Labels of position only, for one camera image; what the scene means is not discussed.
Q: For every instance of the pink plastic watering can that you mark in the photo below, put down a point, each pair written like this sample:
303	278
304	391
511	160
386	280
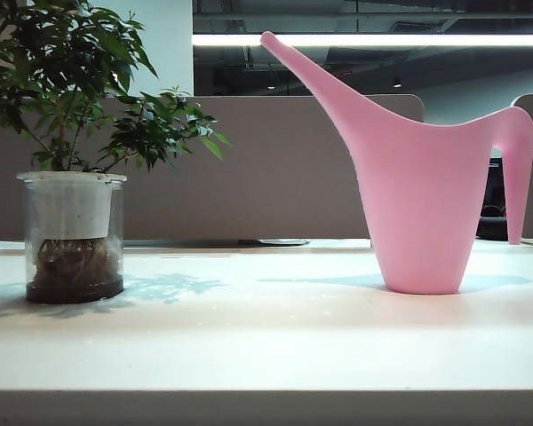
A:
426	199

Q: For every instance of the white inner plant pot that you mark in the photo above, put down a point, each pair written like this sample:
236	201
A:
71	208

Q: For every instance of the clear glass plant jar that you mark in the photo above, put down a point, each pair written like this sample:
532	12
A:
73	286

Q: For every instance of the green leafy plant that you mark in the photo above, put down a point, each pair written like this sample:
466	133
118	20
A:
71	53

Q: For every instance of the wide beige desk partition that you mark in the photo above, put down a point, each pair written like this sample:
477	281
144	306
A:
271	177

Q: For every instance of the long ceiling light strip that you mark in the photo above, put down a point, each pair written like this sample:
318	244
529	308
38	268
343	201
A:
382	40

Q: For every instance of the black round cushion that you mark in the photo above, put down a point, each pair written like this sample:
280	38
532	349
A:
493	224

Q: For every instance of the wide black computer monitor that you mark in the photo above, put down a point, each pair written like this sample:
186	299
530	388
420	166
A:
494	166

